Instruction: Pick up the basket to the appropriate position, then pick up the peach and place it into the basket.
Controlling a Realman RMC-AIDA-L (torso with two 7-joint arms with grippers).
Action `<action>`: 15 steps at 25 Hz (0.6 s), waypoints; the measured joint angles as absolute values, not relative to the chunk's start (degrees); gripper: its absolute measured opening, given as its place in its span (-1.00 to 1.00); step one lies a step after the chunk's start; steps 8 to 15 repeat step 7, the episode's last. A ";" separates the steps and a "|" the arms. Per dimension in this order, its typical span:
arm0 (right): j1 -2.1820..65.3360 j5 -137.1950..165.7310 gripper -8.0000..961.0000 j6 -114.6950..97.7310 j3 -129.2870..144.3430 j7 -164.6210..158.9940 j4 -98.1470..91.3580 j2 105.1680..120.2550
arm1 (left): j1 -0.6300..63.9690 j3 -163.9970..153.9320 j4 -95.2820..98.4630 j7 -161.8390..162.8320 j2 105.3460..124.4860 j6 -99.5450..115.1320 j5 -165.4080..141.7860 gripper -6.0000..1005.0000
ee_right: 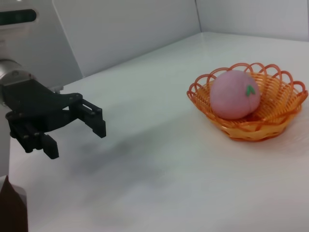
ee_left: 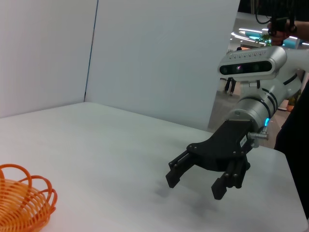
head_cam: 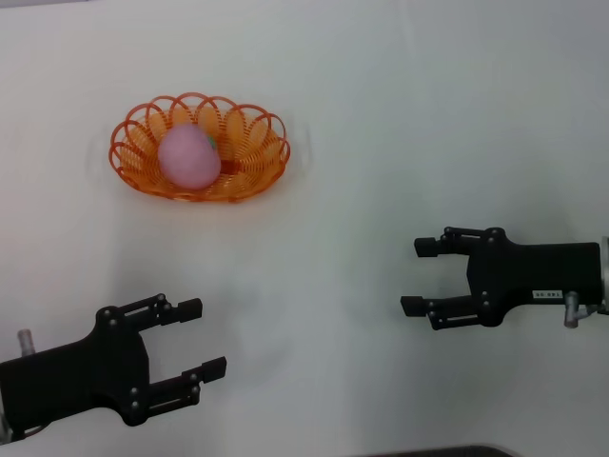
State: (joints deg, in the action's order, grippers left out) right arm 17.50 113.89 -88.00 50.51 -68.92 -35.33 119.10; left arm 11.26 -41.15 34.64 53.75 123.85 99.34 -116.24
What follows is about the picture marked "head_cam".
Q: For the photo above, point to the orange woven plastic basket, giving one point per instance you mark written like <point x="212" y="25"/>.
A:
<point x="233" y="166"/>

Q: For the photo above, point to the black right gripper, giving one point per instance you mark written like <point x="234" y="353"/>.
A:
<point x="542" y="271"/>

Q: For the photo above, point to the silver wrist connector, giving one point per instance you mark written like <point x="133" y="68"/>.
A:
<point x="571" y="311"/>
<point x="26" y="343"/>

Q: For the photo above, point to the pink peach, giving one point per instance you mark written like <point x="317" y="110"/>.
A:
<point x="188" y="157"/>

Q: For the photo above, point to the dark rounded robot base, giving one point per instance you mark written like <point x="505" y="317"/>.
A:
<point x="442" y="451"/>

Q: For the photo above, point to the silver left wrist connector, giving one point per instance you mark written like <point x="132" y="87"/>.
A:
<point x="26" y="343"/>

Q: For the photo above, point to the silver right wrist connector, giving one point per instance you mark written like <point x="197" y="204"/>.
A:
<point x="571" y="311"/>

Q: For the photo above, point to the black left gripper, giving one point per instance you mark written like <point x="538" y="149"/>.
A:
<point x="85" y="376"/>

